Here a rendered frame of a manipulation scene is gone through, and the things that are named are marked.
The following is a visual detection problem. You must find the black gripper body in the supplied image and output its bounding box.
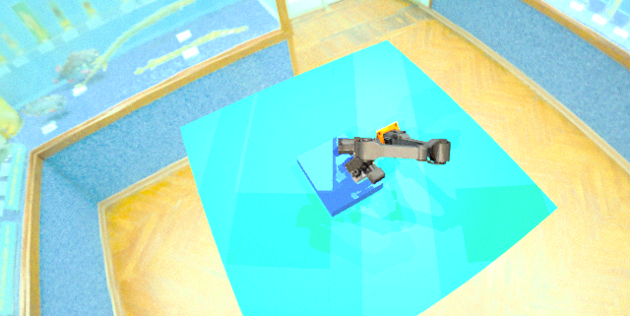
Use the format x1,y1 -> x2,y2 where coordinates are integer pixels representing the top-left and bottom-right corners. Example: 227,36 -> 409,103
364,160 -> 386,184

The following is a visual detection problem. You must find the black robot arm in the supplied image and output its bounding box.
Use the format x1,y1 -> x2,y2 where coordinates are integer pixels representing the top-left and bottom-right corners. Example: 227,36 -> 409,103
338,129 -> 451,178

